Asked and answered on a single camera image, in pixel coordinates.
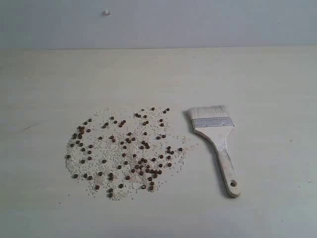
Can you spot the scattered brown pellets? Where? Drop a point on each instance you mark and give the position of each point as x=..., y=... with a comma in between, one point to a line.
x=138, y=163

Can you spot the pile of white grains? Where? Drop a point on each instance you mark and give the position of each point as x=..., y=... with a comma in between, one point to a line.
x=104, y=153

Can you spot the white wooden paint brush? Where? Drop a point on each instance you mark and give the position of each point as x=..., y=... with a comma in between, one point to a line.
x=214, y=123

